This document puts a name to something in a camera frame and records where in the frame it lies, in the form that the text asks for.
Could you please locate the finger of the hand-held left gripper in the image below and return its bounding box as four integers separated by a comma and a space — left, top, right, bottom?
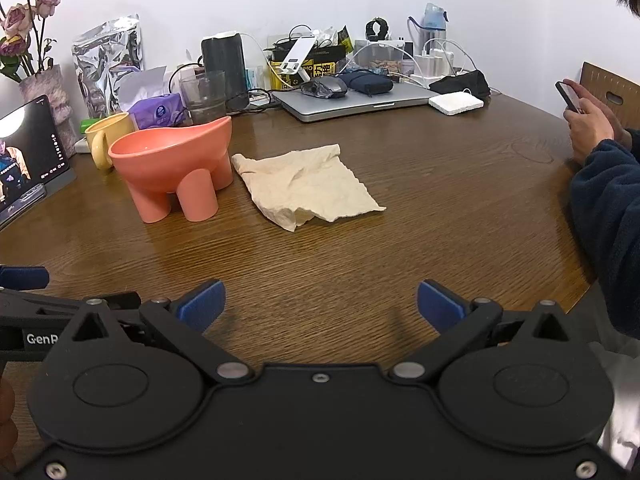
0, 287, 142, 329
0, 265, 51, 292

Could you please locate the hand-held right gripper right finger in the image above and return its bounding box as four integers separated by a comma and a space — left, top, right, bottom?
389, 280, 576, 381

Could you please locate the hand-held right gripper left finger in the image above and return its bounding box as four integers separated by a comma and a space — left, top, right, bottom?
66, 280, 253, 382

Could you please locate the pink footed bowl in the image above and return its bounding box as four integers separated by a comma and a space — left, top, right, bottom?
107, 116, 234, 224

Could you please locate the beige paper towel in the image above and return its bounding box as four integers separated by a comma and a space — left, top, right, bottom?
231, 144, 388, 233

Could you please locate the person's left hand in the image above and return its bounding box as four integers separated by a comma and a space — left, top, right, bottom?
0, 380, 18, 468

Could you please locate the grey tablet stand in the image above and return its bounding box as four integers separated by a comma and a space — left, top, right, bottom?
0, 165, 78, 233

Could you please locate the black tablet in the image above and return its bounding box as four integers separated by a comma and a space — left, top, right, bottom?
0, 94, 71, 228

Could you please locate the green lidded container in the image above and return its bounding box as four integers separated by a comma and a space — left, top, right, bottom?
75, 116, 110, 155

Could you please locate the yellow mug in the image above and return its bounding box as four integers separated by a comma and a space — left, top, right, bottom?
84, 112, 136, 171

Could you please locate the purple tissue pack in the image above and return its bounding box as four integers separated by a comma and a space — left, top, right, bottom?
120, 66, 193, 130

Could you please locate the white square pad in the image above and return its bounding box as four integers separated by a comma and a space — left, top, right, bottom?
429, 91, 485, 115

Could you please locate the clear glass cup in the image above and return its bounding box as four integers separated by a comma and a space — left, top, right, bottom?
178, 70, 227, 126

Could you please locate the silver laptop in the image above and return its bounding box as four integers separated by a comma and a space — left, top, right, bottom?
271, 80, 441, 123

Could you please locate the silver foil bag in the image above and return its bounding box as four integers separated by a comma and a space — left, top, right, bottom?
71, 14, 146, 118

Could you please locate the black cloth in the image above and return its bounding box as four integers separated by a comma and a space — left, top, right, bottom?
429, 69, 491, 100

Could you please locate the dark blue pouch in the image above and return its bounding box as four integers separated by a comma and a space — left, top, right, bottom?
337, 70, 393, 97

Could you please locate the white charger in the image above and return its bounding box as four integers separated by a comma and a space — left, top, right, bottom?
414, 50, 453, 75

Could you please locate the grey computer mouse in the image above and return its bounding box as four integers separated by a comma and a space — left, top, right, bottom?
300, 77, 349, 99

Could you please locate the clear container of nuts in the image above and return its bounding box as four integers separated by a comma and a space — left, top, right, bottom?
357, 42, 406, 76

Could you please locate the black cylinder speaker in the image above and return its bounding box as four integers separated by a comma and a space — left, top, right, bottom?
201, 31, 249, 111

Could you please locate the white power strip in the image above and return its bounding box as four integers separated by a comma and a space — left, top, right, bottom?
365, 36, 416, 56

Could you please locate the yellow black box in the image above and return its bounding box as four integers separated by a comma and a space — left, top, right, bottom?
267, 44, 348, 92

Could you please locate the white phone stand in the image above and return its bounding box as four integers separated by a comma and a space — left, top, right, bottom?
277, 35, 318, 81

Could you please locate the cardboard box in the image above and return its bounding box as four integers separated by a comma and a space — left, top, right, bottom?
580, 61, 640, 133

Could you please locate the black smartwatch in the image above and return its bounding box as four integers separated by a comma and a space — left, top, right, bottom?
365, 17, 391, 41

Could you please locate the blue water bottle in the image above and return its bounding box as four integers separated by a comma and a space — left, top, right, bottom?
407, 2, 448, 61

